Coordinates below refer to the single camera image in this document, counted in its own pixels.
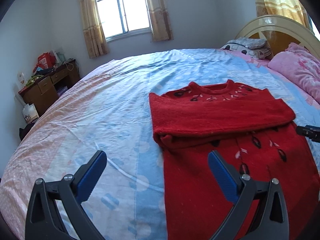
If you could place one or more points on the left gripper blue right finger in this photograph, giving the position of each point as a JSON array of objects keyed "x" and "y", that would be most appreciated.
[{"x": 270, "y": 220}]

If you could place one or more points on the cream wooden headboard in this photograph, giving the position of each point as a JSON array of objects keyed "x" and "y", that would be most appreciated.
[{"x": 280, "y": 31}]

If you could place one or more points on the brown wooden desk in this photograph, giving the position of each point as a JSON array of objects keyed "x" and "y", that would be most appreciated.
[{"x": 44, "y": 91}]

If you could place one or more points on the red knitted sweater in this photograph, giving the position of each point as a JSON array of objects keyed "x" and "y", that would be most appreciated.
[{"x": 252, "y": 131}]

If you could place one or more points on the far window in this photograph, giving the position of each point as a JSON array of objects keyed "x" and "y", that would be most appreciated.
[{"x": 123, "y": 17}]

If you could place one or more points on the grey white folded blanket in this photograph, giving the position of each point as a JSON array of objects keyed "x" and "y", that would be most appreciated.
[{"x": 254, "y": 47}]

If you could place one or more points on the red bag on desk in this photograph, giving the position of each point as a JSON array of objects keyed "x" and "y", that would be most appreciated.
[{"x": 45, "y": 61}]

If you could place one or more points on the beige curtain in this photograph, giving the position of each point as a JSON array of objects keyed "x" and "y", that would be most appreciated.
[
  {"x": 160, "y": 22},
  {"x": 92, "y": 28}
]

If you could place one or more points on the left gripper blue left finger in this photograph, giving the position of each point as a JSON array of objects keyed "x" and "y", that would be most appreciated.
[{"x": 43, "y": 219}]

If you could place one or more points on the pink floral pillow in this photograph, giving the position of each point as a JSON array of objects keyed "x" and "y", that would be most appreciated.
[{"x": 300, "y": 67}]

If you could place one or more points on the white paper bag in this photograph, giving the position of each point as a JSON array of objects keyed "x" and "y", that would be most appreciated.
[{"x": 30, "y": 113}]

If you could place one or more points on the right beige curtain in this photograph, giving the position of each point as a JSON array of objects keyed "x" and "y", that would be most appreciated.
[{"x": 160, "y": 22}]

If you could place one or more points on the blue pink bed sheet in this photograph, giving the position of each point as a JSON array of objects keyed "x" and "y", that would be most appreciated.
[{"x": 109, "y": 110}]

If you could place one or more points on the yellow curtain near headboard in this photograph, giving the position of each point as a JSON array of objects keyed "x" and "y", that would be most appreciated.
[{"x": 291, "y": 9}]

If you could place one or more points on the black bag on floor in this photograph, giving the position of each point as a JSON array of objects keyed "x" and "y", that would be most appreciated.
[{"x": 24, "y": 131}]

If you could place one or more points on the left beige curtain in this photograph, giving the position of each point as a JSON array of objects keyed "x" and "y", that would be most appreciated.
[{"x": 92, "y": 28}]

